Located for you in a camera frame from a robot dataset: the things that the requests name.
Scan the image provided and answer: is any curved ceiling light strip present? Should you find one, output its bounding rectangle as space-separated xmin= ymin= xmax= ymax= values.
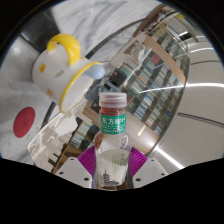
xmin=184 ymin=81 xmax=224 ymax=89

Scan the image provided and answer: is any light blue spoon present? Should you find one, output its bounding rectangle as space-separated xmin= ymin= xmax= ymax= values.
xmin=87 ymin=63 xmax=106 ymax=80

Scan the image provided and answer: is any long curved bookshelf with books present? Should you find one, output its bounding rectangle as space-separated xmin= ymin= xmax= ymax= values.
xmin=109 ymin=19 xmax=191 ymax=134

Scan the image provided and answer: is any flat round red coaster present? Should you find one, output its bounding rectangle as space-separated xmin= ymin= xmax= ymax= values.
xmin=12 ymin=106 xmax=36 ymax=139

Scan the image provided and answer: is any dark grey building model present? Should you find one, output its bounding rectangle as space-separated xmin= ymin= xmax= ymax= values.
xmin=106 ymin=68 xmax=129 ymax=90

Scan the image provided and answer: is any beige building model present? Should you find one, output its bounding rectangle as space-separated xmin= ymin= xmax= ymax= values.
xmin=123 ymin=38 xmax=149 ymax=63

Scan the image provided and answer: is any white mug yellow handle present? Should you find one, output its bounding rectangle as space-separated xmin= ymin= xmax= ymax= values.
xmin=31 ymin=32 xmax=106 ymax=114

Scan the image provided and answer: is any tall bookshelf with books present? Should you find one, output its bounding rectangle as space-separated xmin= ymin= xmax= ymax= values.
xmin=66 ymin=121 xmax=98 ymax=151

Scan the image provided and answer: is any white city architectural model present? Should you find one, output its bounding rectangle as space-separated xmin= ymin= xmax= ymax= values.
xmin=26 ymin=109 xmax=98 ymax=173

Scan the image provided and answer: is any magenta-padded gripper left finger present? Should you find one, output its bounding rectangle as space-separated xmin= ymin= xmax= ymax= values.
xmin=54 ymin=145 xmax=97 ymax=189

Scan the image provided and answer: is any straight ceiling light strip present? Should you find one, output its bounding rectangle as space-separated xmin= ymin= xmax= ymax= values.
xmin=154 ymin=146 xmax=185 ymax=170

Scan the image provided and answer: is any clear plastic bottle green label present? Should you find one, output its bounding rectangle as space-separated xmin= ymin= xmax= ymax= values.
xmin=93 ymin=92 xmax=133 ymax=190

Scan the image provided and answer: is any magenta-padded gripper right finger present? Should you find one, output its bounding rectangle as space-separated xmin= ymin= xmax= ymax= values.
xmin=128 ymin=147 xmax=170 ymax=188

